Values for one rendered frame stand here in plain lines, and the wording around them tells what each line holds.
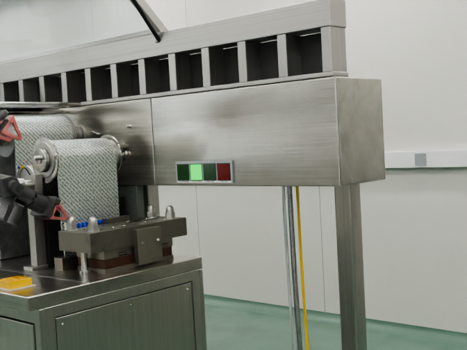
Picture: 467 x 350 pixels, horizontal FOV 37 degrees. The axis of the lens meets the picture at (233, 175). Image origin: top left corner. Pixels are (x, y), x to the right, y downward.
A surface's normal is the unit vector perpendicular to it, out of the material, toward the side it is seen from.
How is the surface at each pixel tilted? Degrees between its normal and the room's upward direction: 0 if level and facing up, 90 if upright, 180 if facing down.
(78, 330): 90
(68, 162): 90
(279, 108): 90
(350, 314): 90
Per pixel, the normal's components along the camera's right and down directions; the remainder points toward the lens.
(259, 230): -0.66, 0.07
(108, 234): 0.75, 0.00
